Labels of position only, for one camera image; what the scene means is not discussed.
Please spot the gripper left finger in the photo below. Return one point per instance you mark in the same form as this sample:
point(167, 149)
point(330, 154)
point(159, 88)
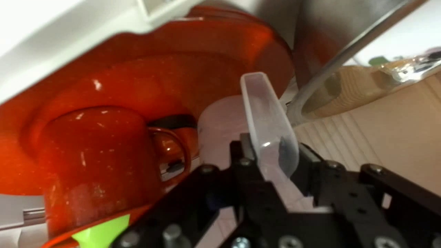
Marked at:
point(193, 199)

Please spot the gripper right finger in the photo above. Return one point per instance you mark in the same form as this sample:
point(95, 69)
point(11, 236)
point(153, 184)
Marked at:
point(358, 199)

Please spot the translucent plastic jug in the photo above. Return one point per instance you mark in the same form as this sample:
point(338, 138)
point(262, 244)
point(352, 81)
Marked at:
point(265, 120)

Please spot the lime green plastic utensil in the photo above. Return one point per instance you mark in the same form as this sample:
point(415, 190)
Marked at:
point(100, 232)

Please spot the orange mug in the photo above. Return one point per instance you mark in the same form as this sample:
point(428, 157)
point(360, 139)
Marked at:
point(100, 165)

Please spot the wooden cutting board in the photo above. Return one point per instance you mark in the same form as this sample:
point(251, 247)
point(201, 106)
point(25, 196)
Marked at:
point(355, 88)

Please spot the orange plate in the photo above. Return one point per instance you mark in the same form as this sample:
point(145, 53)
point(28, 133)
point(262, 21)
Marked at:
point(144, 79)

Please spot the metal rod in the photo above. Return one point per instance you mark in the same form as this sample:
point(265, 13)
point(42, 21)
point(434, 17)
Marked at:
point(330, 67)

